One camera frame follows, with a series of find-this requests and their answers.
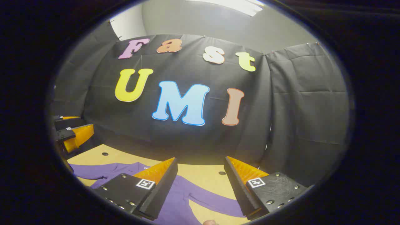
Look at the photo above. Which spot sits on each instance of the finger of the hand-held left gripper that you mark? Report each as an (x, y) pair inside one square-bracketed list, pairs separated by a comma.
[(67, 122), (65, 133)]

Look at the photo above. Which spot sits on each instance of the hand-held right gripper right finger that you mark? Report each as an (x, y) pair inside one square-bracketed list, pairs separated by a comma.
[(239, 190)]

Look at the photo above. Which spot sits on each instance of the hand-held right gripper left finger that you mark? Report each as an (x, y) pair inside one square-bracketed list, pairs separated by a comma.
[(162, 193)]

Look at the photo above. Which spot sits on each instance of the purple button shirt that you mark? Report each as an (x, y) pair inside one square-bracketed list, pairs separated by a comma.
[(181, 203)]

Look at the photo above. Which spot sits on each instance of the black backdrop cloth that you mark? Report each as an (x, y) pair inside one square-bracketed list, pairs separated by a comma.
[(187, 140)]

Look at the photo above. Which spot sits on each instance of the ceiling light panel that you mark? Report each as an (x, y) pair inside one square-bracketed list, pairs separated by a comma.
[(231, 5)]

